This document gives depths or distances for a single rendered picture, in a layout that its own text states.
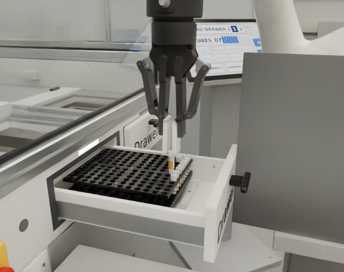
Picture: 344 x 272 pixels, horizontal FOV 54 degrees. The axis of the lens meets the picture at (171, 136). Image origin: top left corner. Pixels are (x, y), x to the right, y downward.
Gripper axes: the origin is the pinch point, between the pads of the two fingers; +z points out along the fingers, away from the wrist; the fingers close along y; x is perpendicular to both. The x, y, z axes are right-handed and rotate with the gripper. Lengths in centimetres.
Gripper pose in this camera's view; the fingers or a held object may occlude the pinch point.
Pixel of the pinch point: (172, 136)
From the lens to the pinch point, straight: 62.1
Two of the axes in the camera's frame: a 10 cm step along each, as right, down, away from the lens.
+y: 9.5, 1.3, -2.9
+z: -0.2, 9.4, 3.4
